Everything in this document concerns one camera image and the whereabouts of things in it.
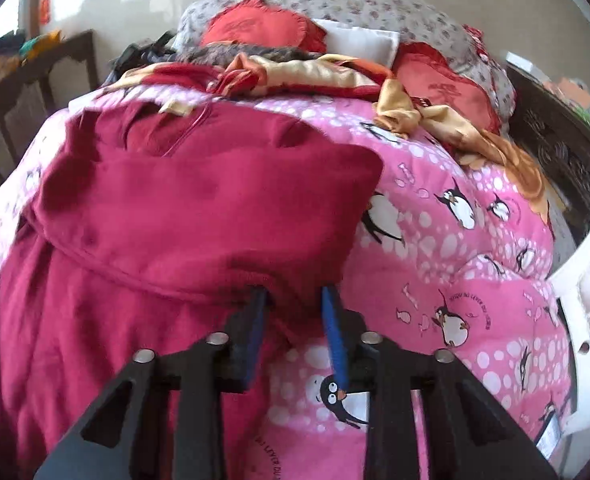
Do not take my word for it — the dark red sweater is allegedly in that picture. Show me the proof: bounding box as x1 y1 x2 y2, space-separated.
0 101 383 479

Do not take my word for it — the pink penguin quilt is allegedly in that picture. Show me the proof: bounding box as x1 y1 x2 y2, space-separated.
0 88 570 479

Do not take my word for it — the dark carved wooden headboard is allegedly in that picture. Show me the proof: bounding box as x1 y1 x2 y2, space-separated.
507 65 590 244

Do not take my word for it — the dark wooden chair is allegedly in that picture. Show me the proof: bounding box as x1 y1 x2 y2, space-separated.
0 29 100 181

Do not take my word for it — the orange red satin blanket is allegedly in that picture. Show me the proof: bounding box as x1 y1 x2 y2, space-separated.
103 53 549 221

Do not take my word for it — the black device beside bed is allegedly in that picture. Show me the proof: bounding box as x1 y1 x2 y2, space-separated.
104 32 176 84

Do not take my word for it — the right red heart pillow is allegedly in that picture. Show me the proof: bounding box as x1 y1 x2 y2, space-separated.
391 42 501 133

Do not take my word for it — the red heart pillow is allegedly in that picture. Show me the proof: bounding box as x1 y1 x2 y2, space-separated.
201 0 327 53
391 42 501 133

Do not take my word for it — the dark patterned fuzzy cloth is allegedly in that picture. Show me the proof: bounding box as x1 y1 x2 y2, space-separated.
175 42 321 68

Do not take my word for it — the white square pillow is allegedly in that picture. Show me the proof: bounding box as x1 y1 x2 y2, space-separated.
313 20 400 68

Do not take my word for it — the left red heart pillow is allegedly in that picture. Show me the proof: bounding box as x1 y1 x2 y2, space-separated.
201 0 327 53

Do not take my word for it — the floral grey duvet pile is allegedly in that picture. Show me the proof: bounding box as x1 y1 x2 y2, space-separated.
173 0 516 124

